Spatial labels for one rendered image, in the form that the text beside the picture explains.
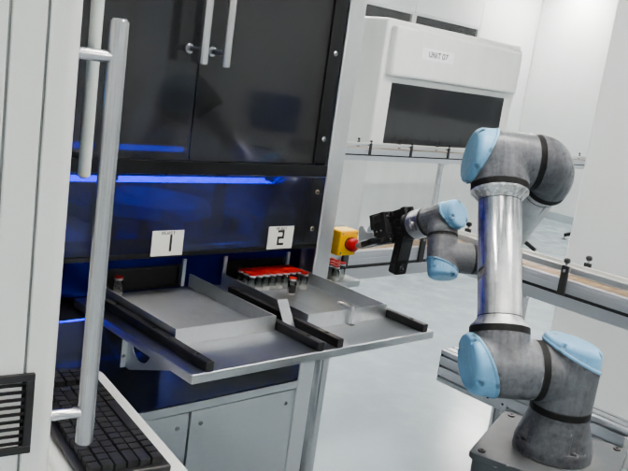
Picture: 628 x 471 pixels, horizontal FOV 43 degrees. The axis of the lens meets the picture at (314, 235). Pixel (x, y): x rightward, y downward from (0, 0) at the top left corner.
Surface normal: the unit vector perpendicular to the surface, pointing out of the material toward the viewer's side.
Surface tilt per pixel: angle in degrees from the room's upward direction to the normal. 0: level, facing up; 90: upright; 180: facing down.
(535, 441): 73
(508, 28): 90
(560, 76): 90
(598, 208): 90
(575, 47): 90
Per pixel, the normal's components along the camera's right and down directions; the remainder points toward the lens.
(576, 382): 0.11, 0.21
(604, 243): -0.73, 0.04
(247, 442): 0.66, 0.24
